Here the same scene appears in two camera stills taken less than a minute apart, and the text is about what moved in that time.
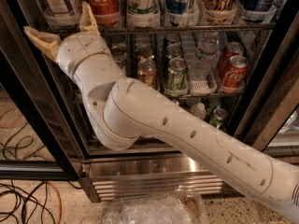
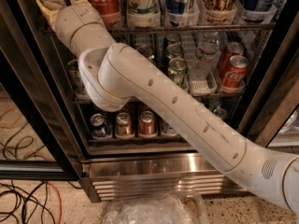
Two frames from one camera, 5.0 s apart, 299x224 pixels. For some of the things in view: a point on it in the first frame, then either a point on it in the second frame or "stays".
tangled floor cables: [23, 204] stays
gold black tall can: [219, 4] stays
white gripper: [80, 49] to [71, 20]
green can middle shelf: [177, 75] stays
